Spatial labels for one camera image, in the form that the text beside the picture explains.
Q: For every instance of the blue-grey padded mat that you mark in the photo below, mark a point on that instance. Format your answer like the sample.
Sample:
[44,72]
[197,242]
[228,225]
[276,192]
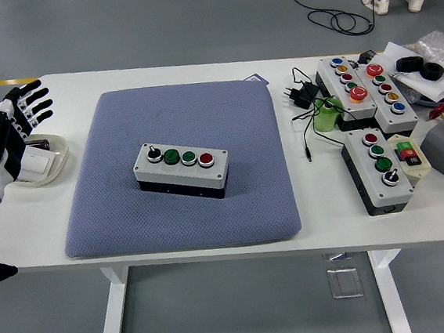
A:
[219,222]

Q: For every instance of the red valve knob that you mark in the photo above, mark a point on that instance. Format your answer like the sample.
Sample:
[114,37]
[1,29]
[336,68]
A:
[438,110]

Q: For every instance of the white wall switch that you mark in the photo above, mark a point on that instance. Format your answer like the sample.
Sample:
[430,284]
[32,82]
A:
[37,162]

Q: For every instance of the white table leg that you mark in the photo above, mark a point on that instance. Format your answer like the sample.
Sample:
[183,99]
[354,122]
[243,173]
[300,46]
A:
[112,315]
[392,295]

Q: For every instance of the small black device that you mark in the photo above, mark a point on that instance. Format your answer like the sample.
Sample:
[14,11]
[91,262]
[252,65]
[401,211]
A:
[366,57]

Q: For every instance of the cream tray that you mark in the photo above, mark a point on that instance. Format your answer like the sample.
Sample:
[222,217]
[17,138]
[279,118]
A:
[58,158]

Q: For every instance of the grey five-button control box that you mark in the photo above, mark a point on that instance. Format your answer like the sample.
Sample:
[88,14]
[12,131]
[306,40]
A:
[329,79]
[384,115]

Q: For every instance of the grey four-button control box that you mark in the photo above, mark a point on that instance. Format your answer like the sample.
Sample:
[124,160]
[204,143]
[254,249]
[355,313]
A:
[183,176]
[369,184]

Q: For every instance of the green tape roll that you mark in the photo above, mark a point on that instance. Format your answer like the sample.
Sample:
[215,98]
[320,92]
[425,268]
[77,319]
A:
[323,119]

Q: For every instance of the purple card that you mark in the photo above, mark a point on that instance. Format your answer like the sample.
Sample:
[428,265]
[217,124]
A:
[258,78]

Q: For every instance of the white paper sheet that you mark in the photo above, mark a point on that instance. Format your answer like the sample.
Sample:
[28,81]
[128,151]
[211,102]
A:
[426,84]

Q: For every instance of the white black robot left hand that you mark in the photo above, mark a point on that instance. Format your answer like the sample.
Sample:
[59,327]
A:
[6,136]

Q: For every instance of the clear floor plate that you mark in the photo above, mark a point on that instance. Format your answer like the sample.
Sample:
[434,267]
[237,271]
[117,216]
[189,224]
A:
[345,282]
[337,256]

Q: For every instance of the cream three-button switch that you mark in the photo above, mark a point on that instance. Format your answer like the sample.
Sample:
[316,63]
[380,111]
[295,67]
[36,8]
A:
[419,169]

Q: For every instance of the clear plastic bag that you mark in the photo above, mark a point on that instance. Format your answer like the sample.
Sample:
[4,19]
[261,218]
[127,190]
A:
[438,45]

